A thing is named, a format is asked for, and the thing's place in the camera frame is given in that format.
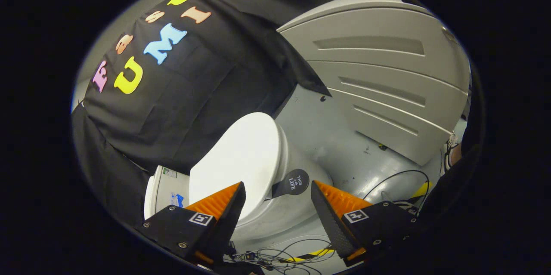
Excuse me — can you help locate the grey ribbed cabinet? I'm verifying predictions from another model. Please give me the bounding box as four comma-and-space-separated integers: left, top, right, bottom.
277, 0, 471, 167

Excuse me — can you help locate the yellow black floor tape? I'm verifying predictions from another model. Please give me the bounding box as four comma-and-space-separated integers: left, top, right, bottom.
408, 180, 433, 201
282, 247, 335, 263

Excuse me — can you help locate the white toilet tank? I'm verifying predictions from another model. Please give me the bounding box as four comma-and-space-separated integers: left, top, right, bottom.
143, 165, 191, 219

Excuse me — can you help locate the person's shoe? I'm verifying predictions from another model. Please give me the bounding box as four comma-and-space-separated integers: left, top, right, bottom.
443, 131, 464, 176

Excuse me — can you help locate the black backdrop cloth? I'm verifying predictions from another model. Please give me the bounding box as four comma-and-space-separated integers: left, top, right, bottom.
71, 0, 424, 229

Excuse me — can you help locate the white toilet lid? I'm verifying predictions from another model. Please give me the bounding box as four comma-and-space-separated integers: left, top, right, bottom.
189, 112, 283, 224

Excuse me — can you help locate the black round lid tag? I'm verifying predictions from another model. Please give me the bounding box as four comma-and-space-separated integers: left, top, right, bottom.
272, 169, 310, 199

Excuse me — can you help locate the thin black cable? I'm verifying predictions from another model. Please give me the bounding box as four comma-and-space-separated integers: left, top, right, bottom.
362, 170, 431, 216

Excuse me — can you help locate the tangle of thin cables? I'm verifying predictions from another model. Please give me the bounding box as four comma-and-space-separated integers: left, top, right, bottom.
232, 235, 337, 274

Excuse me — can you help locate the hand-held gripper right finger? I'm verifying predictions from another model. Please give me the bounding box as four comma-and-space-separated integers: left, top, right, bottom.
311, 180, 420, 267

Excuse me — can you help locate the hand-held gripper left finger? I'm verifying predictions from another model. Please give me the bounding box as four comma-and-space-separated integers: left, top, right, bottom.
137, 182, 246, 266

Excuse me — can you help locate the white toilet bowl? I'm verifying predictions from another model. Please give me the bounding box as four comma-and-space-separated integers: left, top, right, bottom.
232, 120, 334, 241

